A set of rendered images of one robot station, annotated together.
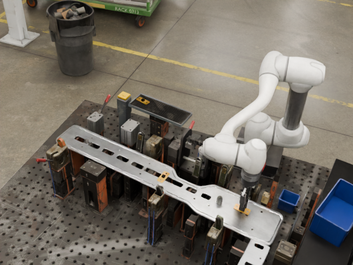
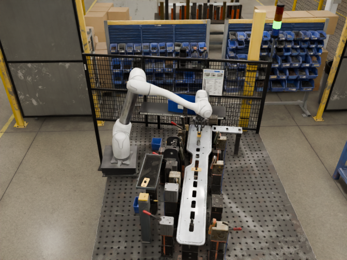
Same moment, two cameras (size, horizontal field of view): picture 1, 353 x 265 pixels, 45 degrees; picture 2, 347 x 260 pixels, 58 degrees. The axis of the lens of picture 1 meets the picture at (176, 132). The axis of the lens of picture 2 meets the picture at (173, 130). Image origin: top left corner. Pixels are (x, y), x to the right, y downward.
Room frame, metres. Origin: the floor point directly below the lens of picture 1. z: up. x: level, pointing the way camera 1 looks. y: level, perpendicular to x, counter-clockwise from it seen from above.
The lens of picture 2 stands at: (2.49, 1.80, 2.73)
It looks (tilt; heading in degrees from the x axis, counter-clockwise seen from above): 35 degrees down; 250
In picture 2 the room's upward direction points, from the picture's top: straight up
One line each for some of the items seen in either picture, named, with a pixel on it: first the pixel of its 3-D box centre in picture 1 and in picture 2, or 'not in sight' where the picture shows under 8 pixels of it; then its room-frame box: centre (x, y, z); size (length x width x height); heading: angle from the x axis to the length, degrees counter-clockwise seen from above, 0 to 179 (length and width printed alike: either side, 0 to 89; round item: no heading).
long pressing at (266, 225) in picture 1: (159, 176); (196, 171); (1.64, 0.08, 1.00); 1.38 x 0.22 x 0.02; 63
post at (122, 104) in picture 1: (125, 124); (145, 220); (2.16, 0.34, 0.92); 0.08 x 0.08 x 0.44; 63
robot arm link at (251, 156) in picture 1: (251, 154); (201, 99); (1.43, -0.35, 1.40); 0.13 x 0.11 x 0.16; 78
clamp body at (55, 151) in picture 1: (60, 171); (218, 242); (1.74, 0.66, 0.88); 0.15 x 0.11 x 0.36; 153
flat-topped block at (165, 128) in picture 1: (158, 138); (151, 193); (2.04, 0.11, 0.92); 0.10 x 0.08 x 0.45; 63
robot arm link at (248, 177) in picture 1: (250, 172); not in sight; (1.43, -0.36, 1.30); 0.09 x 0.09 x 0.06
